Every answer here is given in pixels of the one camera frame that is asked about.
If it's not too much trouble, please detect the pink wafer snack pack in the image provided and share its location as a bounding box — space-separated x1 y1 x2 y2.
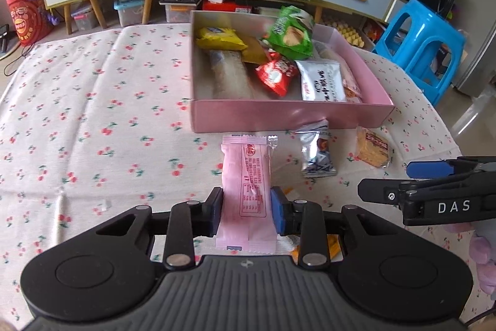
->
216 135 277 255

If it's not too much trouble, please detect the silver truffle chocolate pack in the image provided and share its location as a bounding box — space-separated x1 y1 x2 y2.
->
295 119 337 178

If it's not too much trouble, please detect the orange white cookie pack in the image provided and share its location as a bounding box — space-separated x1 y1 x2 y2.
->
339 61 362 103

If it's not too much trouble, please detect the white monkey biscuit pack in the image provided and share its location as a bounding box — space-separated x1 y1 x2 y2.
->
296 60 346 102

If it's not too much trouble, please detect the clear rice cracker pack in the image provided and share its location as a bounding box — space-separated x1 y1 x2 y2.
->
209 50 252 100

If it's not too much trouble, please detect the red strawberry snack pack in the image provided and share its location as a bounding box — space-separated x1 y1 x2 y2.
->
255 57 299 97

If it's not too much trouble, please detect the golden snack pack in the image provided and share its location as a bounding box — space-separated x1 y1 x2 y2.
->
238 33 268 65

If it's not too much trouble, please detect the green chips snack pack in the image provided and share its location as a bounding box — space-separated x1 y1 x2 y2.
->
262 5 314 60

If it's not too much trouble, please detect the yellow biscuit snack pack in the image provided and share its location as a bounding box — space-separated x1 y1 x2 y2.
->
195 27 247 51

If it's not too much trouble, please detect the pink gloved right hand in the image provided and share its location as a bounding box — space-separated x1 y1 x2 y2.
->
469 233 495 300

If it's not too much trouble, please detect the brown cracker pack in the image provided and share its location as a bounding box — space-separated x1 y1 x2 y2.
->
355 127 391 168

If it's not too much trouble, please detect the pink cardboard box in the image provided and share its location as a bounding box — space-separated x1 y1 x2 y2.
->
190 24 394 134

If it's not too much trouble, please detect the cherry print tablecloth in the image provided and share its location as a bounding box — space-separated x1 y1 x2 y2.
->
1 24 461 329

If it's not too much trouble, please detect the blue plastic stool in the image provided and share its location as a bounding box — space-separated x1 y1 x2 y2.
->
373 0 465 106

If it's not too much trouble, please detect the yellow egg tray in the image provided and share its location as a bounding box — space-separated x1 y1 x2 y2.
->
321 15 365 49

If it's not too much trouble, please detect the clear storage bin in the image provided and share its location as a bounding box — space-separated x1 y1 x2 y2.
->
113 0 144 27

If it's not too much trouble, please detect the red box under cabinet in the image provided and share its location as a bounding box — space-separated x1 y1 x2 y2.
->
202 0 252 13

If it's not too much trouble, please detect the red drum toy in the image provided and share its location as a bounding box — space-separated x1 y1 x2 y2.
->
6 0 53 46

